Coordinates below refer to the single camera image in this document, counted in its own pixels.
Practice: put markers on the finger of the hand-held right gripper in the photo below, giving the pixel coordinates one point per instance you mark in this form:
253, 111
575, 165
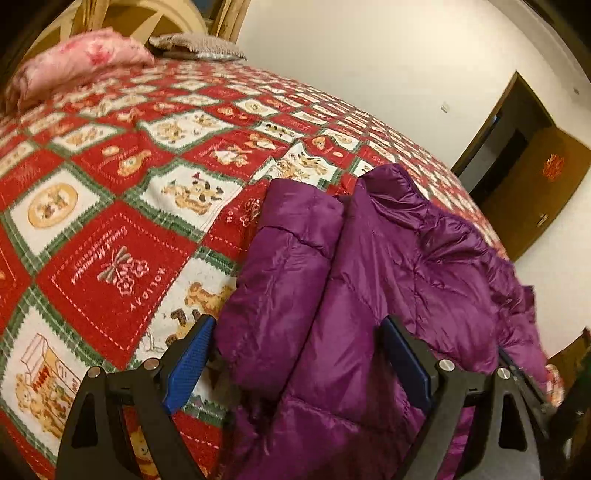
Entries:
526, 378

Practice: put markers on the brown wooden door frame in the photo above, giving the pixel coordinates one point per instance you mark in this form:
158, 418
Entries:
489, 124

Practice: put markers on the grey striped pillow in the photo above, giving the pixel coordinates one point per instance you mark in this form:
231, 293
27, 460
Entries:
198, 46

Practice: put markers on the cream wooden bed headboard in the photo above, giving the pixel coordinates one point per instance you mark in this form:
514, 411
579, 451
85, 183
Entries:
138, 18

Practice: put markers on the purple puffer jacket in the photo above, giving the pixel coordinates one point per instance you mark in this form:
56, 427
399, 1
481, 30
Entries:
369, 258

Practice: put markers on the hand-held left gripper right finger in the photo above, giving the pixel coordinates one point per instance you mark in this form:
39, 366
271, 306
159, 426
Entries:
406, 360

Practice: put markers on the red paper door decoration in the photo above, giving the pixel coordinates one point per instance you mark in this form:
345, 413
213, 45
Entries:
553, 167

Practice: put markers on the brown wooden cabinet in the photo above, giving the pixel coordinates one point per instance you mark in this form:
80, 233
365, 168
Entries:
575, 357

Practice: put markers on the brown wooden door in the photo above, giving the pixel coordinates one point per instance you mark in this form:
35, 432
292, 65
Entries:
540, 198

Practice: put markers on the narrow beige floral curtain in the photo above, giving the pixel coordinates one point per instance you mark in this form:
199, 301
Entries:
231, 18

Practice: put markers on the bed with red patchwork cover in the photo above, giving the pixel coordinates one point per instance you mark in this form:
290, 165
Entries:
115, 184

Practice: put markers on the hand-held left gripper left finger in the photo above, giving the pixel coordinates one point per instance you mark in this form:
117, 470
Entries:
189, 364

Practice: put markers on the pink floral folded quilt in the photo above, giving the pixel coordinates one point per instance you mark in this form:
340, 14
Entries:
78, 64

